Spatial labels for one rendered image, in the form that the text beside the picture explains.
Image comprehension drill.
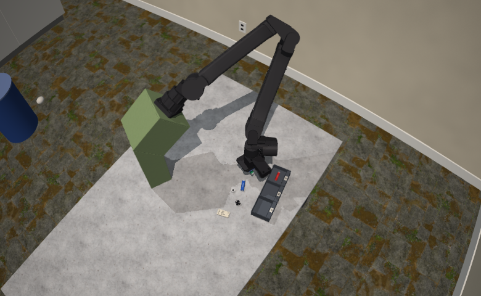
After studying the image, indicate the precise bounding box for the cream domino tile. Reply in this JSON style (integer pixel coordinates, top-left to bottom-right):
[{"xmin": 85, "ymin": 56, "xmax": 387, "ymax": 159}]
[{"xmin": 217, "ymin": 209, "xmax": 230, "ymax": 218}]

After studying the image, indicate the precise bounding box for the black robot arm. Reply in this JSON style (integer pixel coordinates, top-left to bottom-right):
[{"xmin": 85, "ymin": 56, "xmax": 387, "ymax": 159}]
[{"xmin": 154, "ymin": 15, "xmax": 300, "ymax": 179}]

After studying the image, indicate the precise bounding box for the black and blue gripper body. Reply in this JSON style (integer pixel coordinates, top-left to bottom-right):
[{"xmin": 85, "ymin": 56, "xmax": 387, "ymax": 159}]
[{"xmin": 236, "ymin": 153, "xmax": 254, "ymax": 172}]

